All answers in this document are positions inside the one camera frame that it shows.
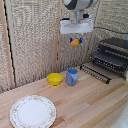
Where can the yellow bowl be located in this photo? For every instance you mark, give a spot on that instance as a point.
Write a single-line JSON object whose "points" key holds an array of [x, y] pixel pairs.
{"points": [[54, 79]]}

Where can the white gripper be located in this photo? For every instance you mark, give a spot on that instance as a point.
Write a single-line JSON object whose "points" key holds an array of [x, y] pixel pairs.
{"points": [[76, 26]]}

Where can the blue cup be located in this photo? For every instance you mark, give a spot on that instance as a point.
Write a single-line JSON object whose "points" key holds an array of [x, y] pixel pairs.
{"points": [[71, 77]]}

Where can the woven beige partition screen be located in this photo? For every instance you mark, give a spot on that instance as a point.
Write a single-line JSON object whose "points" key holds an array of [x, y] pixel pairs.
{"points": [[33, 40]]}

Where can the orange toy bread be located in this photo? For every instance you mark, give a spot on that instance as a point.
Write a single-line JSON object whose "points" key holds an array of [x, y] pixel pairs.
{"points": [[75, 42]]}

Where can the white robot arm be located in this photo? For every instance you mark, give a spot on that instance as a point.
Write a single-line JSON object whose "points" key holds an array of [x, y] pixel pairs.
{"points": [[79, 4]]}

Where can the white floral rim plate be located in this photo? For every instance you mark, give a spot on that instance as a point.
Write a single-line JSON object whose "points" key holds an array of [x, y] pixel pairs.
{"points": [[32, 112]]}

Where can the metal oven tray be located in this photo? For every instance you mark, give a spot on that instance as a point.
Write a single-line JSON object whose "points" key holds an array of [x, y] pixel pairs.
{"points": [[110, 58]]}

